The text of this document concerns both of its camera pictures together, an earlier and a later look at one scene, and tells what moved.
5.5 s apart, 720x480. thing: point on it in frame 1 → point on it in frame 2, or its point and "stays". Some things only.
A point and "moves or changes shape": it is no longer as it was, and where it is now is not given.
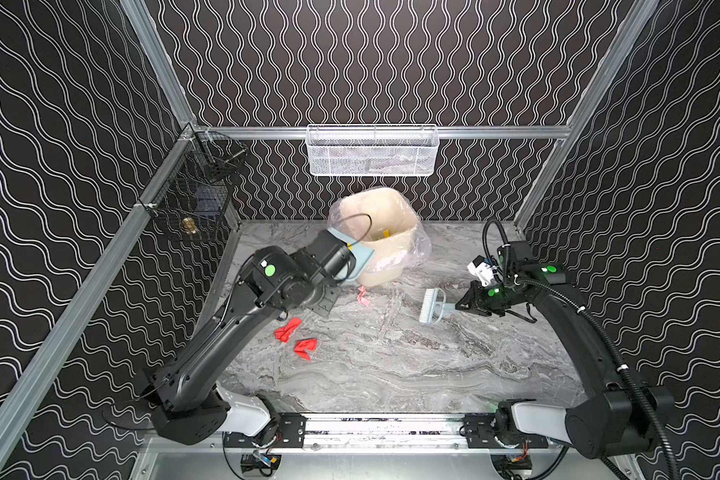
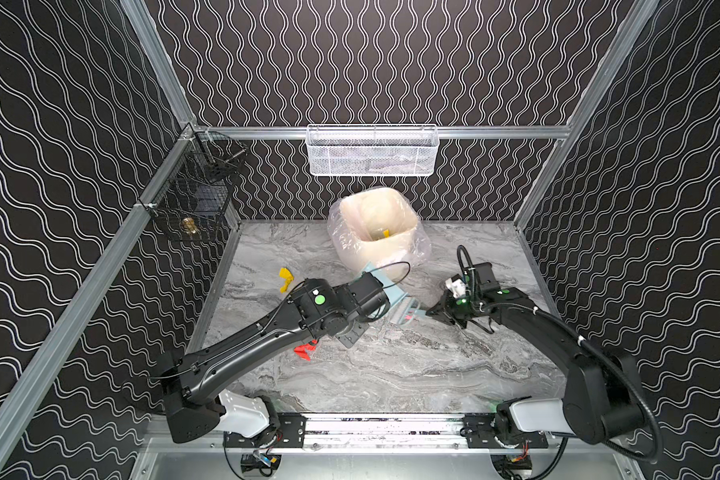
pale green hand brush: (433, 305) moves or changes shape
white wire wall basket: (367, 150) stays
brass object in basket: (189, 225) stays
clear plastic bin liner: (383, 221) stays
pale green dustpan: (361, 252) → (393, 292)
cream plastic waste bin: (380, 219) stays
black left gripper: (341, 257) → (387, 304)
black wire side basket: (193, 199) stays
